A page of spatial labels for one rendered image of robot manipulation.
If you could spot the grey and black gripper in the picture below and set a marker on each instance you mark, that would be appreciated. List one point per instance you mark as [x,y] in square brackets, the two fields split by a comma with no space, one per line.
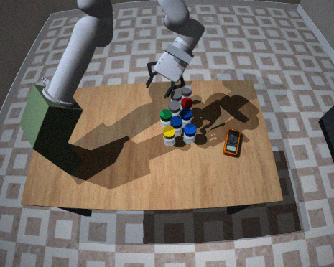
[169,67]

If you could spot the orange digital multimeter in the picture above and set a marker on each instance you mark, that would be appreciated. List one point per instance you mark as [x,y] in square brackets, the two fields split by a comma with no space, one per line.
[231,143]

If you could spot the red bottle cap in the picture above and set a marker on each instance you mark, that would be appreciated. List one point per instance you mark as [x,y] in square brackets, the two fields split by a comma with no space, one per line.
[186,103]

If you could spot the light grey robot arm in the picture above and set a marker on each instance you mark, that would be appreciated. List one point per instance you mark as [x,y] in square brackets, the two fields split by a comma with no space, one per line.
[91,31]

